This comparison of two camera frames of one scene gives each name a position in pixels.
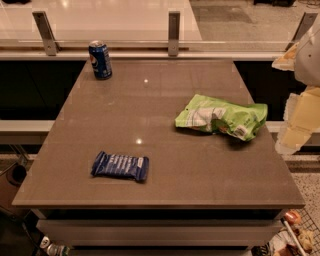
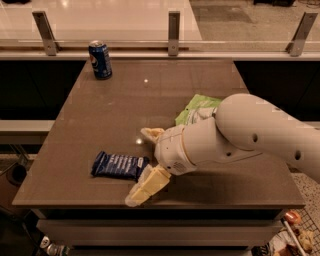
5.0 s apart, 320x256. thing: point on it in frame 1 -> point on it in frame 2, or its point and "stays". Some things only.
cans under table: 54,249 stays
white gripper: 309,60 -> 170,150
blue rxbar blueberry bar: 120,166 stays
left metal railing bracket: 50,44 stays
